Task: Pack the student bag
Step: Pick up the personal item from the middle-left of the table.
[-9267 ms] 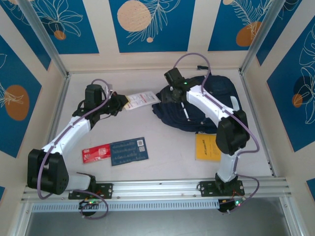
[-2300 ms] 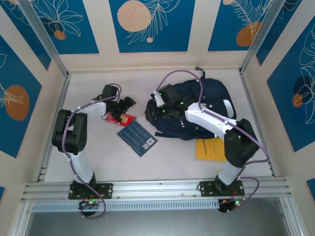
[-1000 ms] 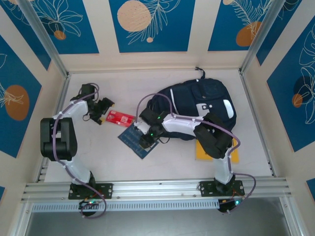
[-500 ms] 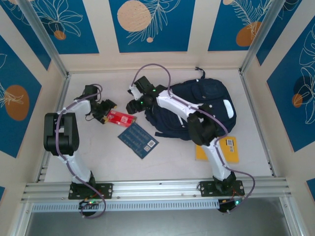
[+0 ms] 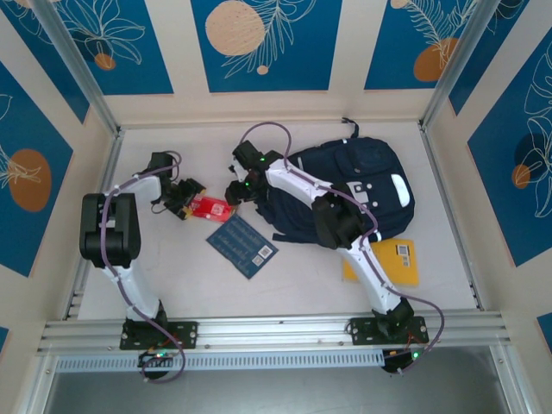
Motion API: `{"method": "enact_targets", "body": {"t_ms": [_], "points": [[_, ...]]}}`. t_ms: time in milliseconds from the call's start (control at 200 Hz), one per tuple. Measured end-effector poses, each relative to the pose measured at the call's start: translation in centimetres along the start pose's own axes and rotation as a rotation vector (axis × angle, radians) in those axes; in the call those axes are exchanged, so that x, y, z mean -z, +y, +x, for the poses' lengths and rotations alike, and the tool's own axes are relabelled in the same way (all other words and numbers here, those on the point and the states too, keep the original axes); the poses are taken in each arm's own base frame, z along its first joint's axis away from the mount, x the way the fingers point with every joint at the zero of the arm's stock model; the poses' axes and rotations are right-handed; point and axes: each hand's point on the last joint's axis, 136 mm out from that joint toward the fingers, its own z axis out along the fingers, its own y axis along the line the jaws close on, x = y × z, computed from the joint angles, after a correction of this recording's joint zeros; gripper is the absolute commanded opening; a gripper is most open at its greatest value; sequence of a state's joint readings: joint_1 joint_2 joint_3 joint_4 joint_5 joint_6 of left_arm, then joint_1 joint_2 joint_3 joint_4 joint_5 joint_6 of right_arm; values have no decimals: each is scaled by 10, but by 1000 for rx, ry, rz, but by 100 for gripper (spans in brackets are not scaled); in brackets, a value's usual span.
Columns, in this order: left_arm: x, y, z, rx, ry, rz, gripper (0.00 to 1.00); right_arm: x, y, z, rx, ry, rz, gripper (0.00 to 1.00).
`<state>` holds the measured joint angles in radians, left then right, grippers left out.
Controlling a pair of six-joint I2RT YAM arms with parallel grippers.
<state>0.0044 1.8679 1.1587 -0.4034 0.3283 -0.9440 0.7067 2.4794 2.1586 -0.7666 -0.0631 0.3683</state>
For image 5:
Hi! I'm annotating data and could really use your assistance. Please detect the navy blue backpack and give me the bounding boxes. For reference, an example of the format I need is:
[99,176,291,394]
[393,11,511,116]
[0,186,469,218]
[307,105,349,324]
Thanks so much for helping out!
[254,117,417,245]

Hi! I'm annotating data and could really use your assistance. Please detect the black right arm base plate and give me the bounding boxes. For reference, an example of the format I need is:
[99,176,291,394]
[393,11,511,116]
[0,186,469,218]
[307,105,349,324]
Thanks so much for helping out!
[347,317,430,347]

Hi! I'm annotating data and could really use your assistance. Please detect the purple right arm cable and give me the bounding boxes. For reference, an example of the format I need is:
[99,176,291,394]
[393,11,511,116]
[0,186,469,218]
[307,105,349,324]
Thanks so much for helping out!
[237,122,447,376]

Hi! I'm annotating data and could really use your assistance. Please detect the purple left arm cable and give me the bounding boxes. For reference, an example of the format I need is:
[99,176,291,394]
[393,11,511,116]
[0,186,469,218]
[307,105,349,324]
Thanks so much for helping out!
[97,150,186,385]

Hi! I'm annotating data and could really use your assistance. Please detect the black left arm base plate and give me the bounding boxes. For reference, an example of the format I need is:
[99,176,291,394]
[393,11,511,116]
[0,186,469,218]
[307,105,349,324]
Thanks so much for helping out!
[119,321,199,351]

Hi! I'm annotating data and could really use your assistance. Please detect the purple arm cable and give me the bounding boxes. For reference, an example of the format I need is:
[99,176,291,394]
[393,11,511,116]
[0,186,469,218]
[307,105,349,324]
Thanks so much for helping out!
[237,122,447,376]
[97,150,186,385]

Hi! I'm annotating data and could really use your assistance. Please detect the yellow book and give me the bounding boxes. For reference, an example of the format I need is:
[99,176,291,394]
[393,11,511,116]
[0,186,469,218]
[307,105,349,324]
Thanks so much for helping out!
[342,239,421,288]

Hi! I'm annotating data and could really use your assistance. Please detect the grey slotted cable duct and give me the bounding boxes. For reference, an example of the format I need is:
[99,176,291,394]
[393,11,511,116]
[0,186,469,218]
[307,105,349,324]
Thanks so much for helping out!
[54,349,387,373]

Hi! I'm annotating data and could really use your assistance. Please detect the aluminium table side rail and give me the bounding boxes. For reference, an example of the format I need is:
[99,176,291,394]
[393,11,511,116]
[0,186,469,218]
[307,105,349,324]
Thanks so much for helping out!
[417,122,485,310]
[64,128,126,321]

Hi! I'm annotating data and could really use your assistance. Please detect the aluminium frame rail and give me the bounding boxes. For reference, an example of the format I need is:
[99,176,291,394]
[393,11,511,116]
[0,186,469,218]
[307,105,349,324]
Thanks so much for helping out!
[36,311,512,357]

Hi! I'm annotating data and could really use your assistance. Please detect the dark blue notebook QR codes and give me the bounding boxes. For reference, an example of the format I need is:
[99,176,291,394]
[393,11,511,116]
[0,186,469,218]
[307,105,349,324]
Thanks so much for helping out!
[205,214,279,280]

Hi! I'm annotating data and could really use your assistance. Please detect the red packet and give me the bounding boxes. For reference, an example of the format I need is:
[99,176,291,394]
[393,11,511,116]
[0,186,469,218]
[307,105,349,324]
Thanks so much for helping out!
[189,194,240,223]

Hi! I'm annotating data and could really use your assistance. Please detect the grey metal sheet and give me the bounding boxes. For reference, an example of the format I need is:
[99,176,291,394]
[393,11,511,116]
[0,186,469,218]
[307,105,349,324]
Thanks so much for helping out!
[42,371,518,414]

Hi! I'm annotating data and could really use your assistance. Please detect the aluminium frame post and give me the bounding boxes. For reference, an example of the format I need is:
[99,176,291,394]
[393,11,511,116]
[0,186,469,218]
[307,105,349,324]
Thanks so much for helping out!
[31,0,121,135]
[419,0,509,131]

